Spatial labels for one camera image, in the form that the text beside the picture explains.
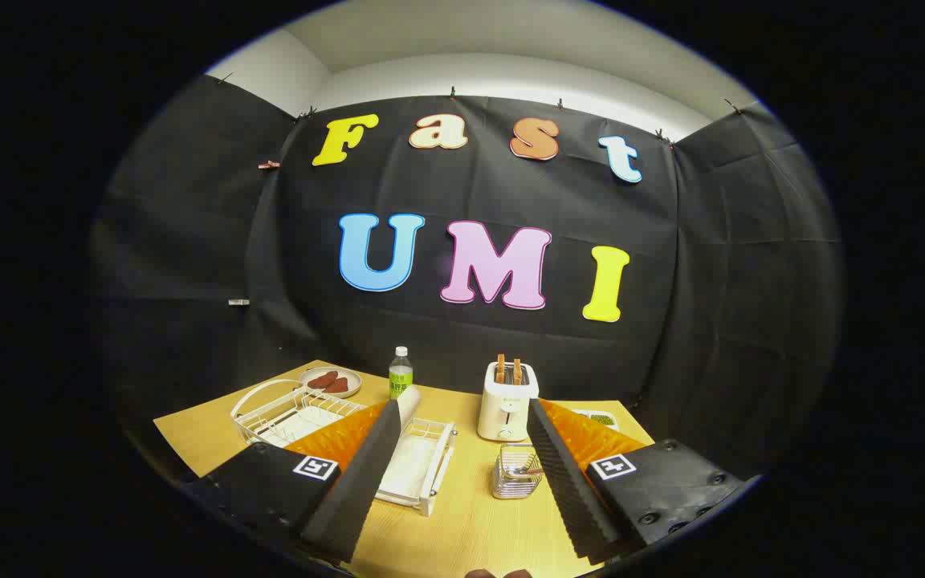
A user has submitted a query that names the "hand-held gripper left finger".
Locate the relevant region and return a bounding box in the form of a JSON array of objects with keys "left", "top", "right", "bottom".
[{"left": 189, "top": 399, "right": 404, "bottom": 564}]

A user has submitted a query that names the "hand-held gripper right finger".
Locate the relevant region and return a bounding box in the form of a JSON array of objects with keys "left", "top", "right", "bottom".
[{"left": 527, "top": 397, "right": 744, "bottom": 564}]

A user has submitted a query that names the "metal wire basket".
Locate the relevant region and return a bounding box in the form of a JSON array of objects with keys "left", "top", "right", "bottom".
[{"left": 492, "top": 444, "right": 545, "bottom": 500}]

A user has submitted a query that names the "white dish rack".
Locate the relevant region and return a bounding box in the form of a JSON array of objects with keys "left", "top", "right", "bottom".
[{"left": 230, "top": 379, "right": 457, "bottom": 516}]

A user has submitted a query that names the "white divided snack dish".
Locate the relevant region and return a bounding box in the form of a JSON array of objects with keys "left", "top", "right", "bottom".
[{"left": 571, "top": 408, "right": 620, "bottom": 431}]

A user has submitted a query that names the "small grey plate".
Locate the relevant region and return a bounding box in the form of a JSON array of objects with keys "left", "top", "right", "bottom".
[{"left": 299, "top": 366, "right": 363, "bottom": 399}]

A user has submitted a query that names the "white toaster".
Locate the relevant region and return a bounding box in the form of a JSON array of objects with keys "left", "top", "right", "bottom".
[{"left": 477, "top": 361, "right": 540, "bottom": 442}]

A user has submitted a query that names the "green tea bottle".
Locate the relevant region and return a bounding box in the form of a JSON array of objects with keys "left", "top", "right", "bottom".
[{"left": 389, "top": 346, "right": 414, "bottom": 401}]

